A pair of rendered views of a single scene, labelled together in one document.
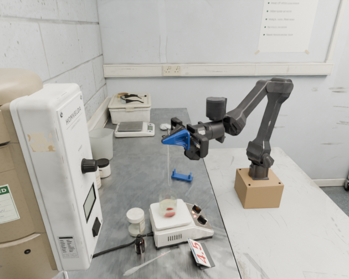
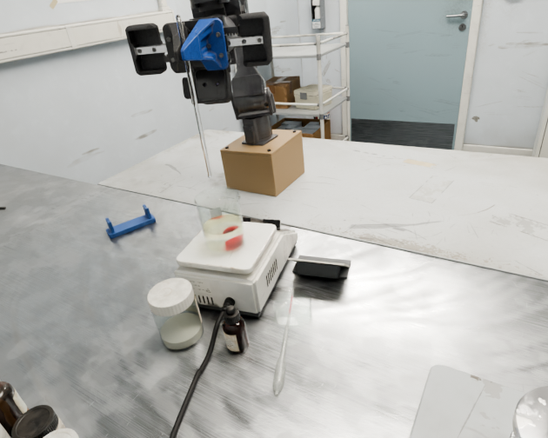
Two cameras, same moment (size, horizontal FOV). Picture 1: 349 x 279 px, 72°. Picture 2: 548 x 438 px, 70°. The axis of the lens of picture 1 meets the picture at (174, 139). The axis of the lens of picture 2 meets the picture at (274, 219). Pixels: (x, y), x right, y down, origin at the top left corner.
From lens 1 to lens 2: 0.52 m
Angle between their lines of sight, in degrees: 46
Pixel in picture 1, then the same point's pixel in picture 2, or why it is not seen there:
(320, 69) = (161, 22)
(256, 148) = (250, 82)
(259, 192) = (284, 156)
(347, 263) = (418, 169)
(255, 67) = (66, 33)
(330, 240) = (382, 164)
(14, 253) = not seen: outside the picture
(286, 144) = not seen: hidden behind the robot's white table
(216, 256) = (335, 254)
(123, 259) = (235, 383)
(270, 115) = not seen: hidden behind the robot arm
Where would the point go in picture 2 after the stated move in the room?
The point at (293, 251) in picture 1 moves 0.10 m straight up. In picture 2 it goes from (377, 190) to (378, 148)
